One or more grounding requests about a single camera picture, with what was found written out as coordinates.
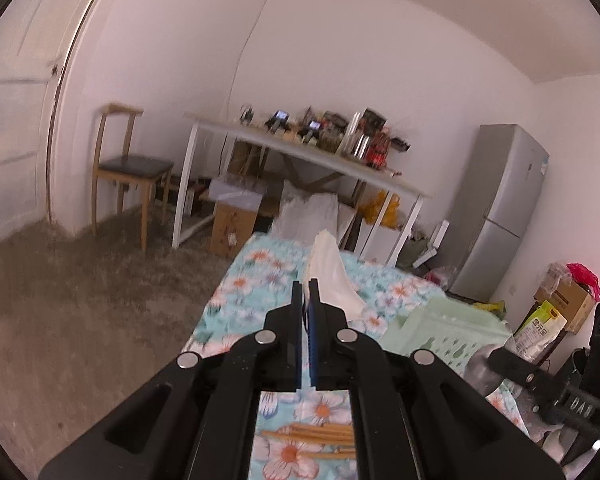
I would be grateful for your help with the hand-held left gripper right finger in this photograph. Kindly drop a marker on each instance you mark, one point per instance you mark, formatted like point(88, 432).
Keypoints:
point(314, 350)

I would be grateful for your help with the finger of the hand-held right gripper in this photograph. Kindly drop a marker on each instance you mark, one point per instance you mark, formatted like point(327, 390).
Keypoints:
point(515, 365)

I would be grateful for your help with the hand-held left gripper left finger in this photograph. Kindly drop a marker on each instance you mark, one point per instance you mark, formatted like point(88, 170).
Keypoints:
point(296, 340)

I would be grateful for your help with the metal spoon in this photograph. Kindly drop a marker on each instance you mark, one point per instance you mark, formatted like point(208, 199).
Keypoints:
point(482, 370)

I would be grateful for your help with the wooden chopstick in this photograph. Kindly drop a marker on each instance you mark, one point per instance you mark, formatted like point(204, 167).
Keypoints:
point(330, 454)
point(325, 427)
point(320, 440)
point(320, 433)

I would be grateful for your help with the white spoon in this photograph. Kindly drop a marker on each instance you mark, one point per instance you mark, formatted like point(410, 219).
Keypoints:
point(330, 270)

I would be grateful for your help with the green star-hole utensil basket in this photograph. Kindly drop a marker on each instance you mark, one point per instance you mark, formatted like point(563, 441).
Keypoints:
point(440, 325)

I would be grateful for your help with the yellow green package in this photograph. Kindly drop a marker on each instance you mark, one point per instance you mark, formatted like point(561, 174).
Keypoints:
point(542, 327)

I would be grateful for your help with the floral blanket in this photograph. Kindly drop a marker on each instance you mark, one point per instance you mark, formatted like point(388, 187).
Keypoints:
point(260, 270)

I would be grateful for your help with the open cardboard box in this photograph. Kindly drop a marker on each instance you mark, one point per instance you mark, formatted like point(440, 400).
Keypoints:
point(570, 305)

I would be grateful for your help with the red plastic bag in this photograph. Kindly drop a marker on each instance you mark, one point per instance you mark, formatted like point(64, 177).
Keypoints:
point(585, 277)

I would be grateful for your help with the pink plastic bag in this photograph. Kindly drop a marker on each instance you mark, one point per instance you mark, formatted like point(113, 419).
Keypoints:
point(440, 277)

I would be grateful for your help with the white plastic bag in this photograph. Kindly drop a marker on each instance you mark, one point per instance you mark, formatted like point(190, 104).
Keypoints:
point(305, 210)

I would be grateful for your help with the green bag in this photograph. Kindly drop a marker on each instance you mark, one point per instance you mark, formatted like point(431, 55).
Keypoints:
point(412, 252)

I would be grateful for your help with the white flat box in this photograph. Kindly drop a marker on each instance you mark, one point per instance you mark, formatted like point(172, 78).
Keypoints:
point(437, 242)

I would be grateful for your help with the yellow plastic bag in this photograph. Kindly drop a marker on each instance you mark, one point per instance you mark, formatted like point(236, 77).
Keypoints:
point(382, 210)

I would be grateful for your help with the grey refrigerator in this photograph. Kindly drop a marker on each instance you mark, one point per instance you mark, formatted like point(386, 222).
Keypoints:
point(500, 200)

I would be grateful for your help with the white table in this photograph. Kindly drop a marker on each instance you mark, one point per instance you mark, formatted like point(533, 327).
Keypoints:
point(290, 147)

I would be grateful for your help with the green jar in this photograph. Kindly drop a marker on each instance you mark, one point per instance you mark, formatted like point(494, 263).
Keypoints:
point(330, 137)

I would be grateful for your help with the red bottle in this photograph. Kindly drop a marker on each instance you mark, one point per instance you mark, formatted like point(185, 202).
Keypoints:
point(380, 152)

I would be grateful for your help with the metal canister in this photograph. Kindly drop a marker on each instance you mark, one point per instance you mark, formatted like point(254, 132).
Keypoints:
point(361, 145)

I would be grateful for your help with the black device with screen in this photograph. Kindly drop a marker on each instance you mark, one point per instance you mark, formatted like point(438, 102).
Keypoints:
point(311, 127)
point(277, 119)

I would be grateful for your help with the dark box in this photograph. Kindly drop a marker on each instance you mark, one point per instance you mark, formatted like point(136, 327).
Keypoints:
point(372, 119)

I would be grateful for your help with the wooden chair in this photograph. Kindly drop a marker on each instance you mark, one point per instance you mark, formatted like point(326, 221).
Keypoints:
point(135, 165)

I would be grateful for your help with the white door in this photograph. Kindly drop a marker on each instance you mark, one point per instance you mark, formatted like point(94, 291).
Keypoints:
point(15, 135)

